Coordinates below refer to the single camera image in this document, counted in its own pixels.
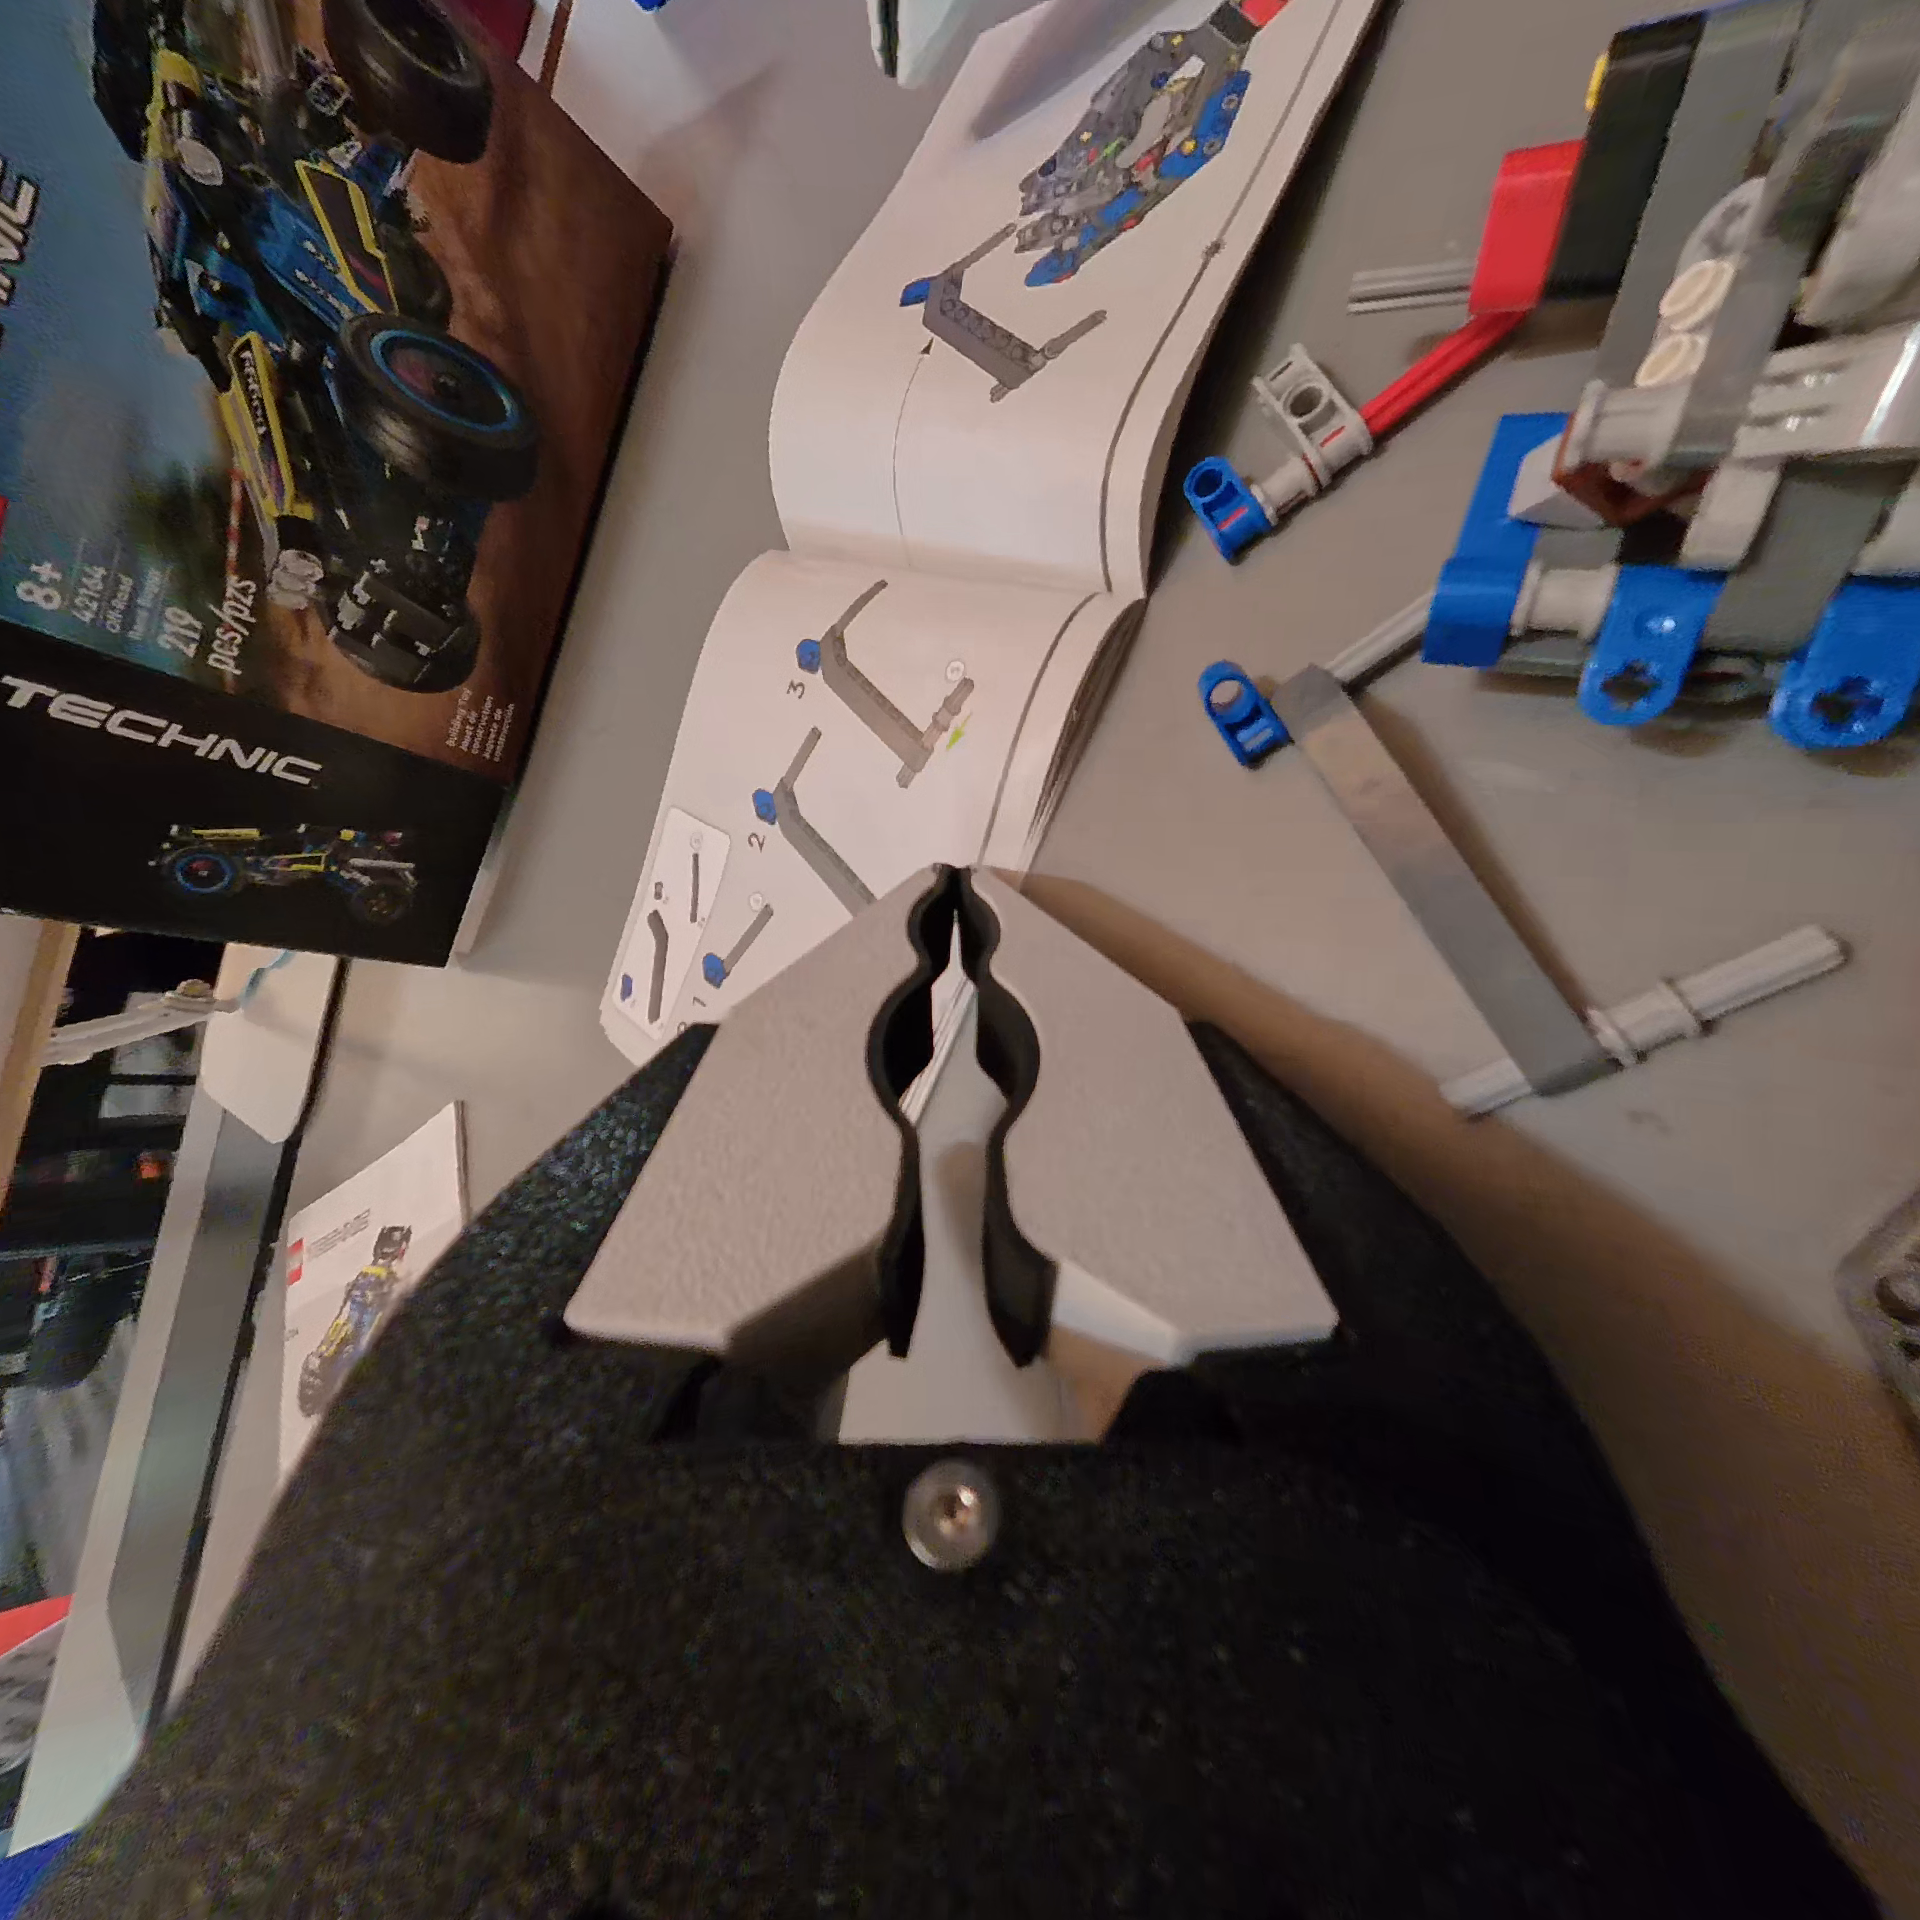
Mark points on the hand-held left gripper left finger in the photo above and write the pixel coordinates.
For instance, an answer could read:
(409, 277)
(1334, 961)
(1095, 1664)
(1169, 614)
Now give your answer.
(734, 1201)

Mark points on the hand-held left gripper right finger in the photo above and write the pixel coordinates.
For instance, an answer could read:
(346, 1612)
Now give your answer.
(1170, 1201)

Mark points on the grey lego beam with axles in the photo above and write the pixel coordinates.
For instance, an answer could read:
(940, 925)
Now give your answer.
(1441, 901)

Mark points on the lego instruction booklet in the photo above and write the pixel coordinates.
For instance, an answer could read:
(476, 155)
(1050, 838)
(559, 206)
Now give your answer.
(930, 525)

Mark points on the red lego axle with connectors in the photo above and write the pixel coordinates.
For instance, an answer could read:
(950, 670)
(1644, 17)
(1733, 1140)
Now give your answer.
(1319, 435)

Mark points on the partly built lego buggy model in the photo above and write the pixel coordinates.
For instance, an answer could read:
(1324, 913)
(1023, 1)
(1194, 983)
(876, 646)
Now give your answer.
(1694, 451)

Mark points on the small white lego leaflet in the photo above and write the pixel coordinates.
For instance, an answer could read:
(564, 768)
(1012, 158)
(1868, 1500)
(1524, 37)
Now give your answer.
(376, 1289)

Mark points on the small blue lego connector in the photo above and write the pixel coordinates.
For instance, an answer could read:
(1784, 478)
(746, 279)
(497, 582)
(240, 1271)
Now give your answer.
(1241, 713)

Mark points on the dark grey bent lego beam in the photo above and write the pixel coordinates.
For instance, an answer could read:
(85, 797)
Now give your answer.
(1892, 1307)

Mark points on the lego set box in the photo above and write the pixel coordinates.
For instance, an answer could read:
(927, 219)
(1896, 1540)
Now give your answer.
(300, 451)

